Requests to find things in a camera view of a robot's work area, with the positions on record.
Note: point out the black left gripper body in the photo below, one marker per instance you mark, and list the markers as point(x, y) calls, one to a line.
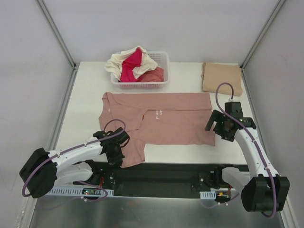
point(116, 155)

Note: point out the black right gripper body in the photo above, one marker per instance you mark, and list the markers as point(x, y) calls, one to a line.
point(216, 122)

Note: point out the pink printed t-shirt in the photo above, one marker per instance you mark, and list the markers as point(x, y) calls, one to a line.
point(160, 119)

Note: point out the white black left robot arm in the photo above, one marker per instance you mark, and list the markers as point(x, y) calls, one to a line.
point(45, 170)

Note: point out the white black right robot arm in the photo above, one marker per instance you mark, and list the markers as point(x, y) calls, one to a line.
point(264, 189)

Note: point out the folded beige t-shirt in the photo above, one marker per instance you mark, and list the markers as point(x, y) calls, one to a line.
point(213, 74)

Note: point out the salmon red shirt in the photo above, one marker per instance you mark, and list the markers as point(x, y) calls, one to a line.
point(153, 76)

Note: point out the white perforated plastic basket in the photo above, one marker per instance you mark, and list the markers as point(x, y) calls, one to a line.
point(162, 59)

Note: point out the cream white shirt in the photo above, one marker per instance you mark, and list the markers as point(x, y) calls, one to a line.
point(114, 64)

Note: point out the magenta shirt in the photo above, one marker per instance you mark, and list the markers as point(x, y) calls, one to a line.
point(128, 65)

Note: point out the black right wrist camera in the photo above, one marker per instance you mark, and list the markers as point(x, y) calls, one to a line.
point(234, 110)

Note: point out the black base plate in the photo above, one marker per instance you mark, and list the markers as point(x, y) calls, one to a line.
point(159, 180)

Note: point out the right white cable duct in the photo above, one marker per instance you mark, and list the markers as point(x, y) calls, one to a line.
point(207, 195)

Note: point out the white cable duct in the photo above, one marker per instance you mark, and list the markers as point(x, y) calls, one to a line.
point(79, 191)
point(207, 195)

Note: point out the left white cable duct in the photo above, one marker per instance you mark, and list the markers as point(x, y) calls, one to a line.
point(79, 191)

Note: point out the left aluminium frame post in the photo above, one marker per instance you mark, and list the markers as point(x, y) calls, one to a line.
point(53, 27)

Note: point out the aluminium frame post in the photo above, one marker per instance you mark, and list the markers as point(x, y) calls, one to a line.
point(53, 27)
point(267, 25)

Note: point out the right aluminium frame post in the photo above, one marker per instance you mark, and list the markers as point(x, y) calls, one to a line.
point(267, 25)

